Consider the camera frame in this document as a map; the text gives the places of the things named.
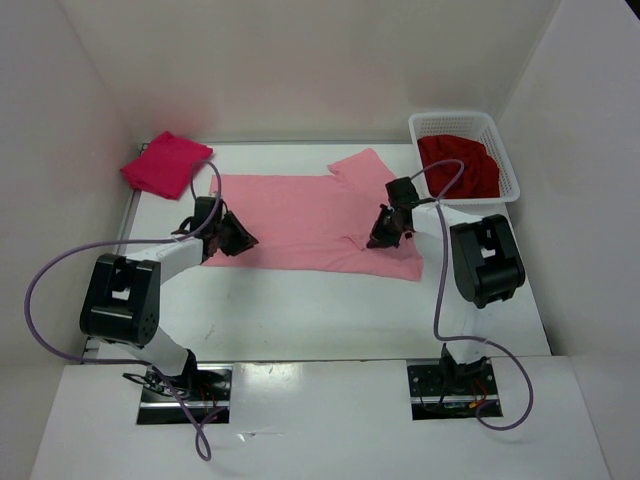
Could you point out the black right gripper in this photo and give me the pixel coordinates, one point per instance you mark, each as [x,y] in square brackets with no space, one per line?
[388,226]

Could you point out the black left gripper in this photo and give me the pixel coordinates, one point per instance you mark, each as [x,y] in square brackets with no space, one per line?
[228,233]

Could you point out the light pink t shirt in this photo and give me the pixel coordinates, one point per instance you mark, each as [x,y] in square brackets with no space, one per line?
[319,223]

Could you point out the magenta t shirt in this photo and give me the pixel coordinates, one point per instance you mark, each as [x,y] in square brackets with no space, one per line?
[164,168]

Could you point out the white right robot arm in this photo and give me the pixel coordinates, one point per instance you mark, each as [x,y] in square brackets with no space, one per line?
[480,260]

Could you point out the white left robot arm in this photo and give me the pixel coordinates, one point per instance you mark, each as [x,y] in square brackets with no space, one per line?
[122,303]

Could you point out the white plastic basket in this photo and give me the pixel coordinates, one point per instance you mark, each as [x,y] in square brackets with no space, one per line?
[463,157]

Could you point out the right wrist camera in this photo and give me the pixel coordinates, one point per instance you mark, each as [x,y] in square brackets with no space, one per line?
[401,193]

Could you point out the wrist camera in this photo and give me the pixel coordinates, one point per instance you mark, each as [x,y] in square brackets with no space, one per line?
[401,193]
[208,212]

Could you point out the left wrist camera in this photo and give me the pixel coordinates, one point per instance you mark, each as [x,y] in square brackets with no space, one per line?
[208,212]

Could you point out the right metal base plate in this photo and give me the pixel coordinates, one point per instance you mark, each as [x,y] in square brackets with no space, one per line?
[434,397]

